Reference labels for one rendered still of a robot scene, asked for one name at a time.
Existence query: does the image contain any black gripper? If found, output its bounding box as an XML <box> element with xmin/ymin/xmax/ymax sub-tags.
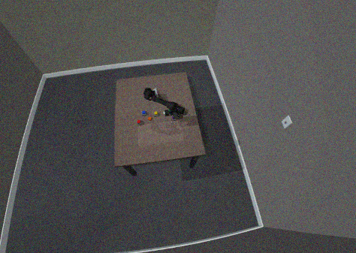
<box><xmin>164</xmin><ymin>110</ymin><xmax>173</xmax><ymax>116</ymax></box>

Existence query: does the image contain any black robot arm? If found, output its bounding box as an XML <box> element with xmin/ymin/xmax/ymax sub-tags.
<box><xmin>143</xmin><ymin>88</ymin><xmax>185</xmax><ymax>119</ymax></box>

